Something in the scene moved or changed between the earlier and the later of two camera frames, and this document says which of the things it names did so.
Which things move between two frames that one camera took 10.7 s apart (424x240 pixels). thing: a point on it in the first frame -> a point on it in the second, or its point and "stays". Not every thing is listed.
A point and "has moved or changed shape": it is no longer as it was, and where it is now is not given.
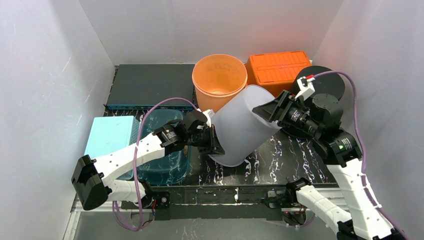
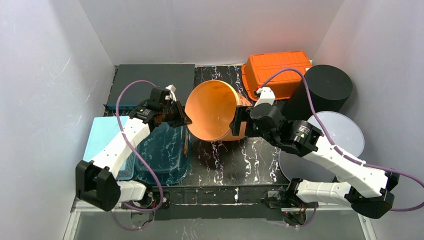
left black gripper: [205, 139] -> [170, 111]
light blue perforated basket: [108, 134] stays
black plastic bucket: [331, 84] has moved or changed shape
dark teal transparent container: [172, 169] stays
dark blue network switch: [136, 87] stays
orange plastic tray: [276, 71] stays
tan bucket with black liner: [217, 78] -> [211, 108]
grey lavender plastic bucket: [240, 131] -> [346, 134]
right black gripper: [284, 110] -> [240, 120]
